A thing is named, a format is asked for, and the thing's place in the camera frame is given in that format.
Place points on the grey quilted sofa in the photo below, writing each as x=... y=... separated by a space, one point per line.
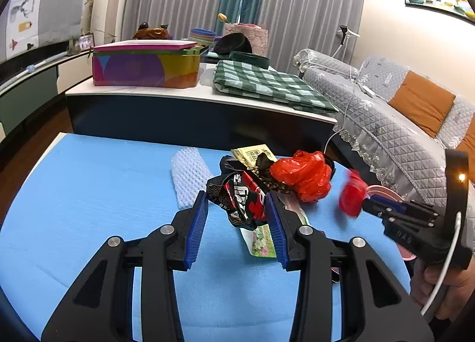
x=382 y=123

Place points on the white bubble wrap piece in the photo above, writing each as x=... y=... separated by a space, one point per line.
x=187 y=179

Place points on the green white cabinet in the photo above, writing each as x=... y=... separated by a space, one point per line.
x=29 y=93

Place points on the red plastic bag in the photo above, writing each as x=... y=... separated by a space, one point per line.
x=304 y=175

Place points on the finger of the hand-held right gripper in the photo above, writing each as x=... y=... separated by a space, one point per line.
x=386 y=209

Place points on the stack of coloured bowls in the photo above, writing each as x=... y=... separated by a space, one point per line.
x=202 y=36

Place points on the colourful tin box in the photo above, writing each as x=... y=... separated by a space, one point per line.
x=137 y=67

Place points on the brown bag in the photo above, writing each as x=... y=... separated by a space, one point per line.
x=150 y=33

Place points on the red plastic piece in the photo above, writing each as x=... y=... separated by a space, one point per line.
x=350 y=197

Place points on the green floral packet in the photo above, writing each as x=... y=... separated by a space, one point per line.
x=259 y=242

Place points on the green checked cloth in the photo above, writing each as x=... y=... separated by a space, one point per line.
x=259 y=82

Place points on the brown floral hair scrunchie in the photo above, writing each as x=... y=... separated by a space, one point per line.
x=265 y=166

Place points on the yellow flower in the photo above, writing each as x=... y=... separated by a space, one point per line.
x=222 y=17

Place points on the dark blue coffee table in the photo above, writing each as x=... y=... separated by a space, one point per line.
x=167 y=116

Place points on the black hat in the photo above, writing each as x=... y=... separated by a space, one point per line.
x=232 y=43

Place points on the grey printed cover cloth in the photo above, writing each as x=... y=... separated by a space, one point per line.
x=48 y=12

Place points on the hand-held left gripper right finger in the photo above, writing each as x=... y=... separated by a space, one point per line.
x=276 y=230

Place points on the small photo frame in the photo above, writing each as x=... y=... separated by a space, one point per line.
x=84 y=42

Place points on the black red snack wrapper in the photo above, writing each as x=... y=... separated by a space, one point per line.
x=241 y=197

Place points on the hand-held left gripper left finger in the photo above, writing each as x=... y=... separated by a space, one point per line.
x=196 y=227

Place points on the dark container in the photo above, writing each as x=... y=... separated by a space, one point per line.
x=330 y=167

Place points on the pink bin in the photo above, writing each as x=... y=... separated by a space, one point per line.
x=382 y=190

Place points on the large orange cushion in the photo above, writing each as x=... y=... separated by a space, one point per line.
x=423 y=103

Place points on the person's right hand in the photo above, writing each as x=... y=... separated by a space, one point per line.
x=456 y=290

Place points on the yellow tissue pack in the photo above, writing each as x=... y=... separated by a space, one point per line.
x=249 y=153

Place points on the pink gift bag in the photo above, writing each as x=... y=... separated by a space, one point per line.
x=258 y=40

